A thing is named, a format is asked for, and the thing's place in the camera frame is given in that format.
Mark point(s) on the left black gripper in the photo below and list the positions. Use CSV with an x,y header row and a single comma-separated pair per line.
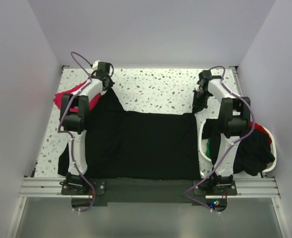
x,y
110,85

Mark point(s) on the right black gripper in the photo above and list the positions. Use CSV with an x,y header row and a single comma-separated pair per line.
x,y
197,106

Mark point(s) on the black t shirt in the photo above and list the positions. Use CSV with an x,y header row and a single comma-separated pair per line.
x,y
128,144

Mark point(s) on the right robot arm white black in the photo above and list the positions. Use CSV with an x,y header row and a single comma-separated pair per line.
x,y
233,125

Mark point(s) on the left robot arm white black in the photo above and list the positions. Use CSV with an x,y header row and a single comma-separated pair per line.
x,y
75,107

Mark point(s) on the white laundry basket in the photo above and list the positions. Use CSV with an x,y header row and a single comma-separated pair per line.
x,y
202,149

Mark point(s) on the folded pink red t shirt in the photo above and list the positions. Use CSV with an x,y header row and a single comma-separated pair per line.
x,y
60,98

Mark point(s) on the green garment in basket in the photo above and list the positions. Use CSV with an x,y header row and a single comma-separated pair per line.
x,y
207,153

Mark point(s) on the red garment in basket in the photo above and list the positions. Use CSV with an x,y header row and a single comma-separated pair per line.
x,y
261,129

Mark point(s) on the black clothes in basket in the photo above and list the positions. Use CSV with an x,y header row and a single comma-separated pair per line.
x,y
253,154

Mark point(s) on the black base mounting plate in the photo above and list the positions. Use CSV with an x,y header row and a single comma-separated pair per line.
x,y
129,190

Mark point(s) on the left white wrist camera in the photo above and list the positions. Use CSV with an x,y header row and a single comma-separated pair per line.
x,y
94,66

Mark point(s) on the aluminium frame rail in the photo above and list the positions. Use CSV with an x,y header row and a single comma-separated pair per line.
x,y
245,187

